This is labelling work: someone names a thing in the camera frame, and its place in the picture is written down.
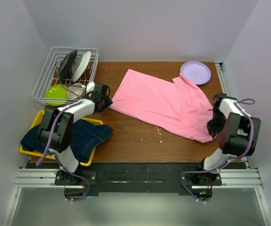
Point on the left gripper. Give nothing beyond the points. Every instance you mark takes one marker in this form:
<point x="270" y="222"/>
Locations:
<point x="108" y="102"/>

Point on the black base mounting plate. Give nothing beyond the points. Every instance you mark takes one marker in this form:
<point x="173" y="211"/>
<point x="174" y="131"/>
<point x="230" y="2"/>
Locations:
<point x="157" y="177"/>

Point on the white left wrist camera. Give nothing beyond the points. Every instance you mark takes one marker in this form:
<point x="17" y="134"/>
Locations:
<point x="90" y="86"/>

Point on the white wire dish rack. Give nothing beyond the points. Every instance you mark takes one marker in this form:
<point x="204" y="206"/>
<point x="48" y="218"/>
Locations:
<point x="49" y="74"/>

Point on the aluminium frame rail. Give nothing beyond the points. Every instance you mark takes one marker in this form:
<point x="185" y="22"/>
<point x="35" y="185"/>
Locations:
<point x="45" y="178"/>

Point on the lilac plastic plate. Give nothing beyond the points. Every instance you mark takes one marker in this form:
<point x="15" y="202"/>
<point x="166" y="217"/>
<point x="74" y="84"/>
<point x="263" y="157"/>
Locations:
<point x="196" y="72"/>

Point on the dark blue denim jeans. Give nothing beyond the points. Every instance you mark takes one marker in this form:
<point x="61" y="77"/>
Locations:
<point x="85" y="138"/>

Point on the patterned ceramic cup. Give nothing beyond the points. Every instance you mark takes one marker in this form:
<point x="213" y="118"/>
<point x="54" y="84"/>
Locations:
<point x="76" y="91"/>

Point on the pink t-shirt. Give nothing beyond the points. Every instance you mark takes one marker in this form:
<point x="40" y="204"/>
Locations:
<point x="179" y="106"/>

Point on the white plate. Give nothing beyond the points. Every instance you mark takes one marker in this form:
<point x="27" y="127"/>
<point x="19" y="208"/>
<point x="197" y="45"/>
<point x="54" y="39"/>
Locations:
<point x="80" y="66"/>

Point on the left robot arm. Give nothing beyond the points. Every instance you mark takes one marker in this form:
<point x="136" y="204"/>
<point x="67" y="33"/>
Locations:
<point x="56" y="128"/>

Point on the green plastic bowl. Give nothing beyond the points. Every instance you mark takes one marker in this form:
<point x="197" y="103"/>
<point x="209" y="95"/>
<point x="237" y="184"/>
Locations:
<point x="56" y="95"/>

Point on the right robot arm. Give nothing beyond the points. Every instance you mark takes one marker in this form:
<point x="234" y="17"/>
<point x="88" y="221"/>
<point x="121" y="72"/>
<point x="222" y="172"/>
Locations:
<point x="239" y="132"/>

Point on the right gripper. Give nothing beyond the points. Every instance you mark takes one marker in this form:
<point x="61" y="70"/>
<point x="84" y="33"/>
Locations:
<point x="213" y="129"/>

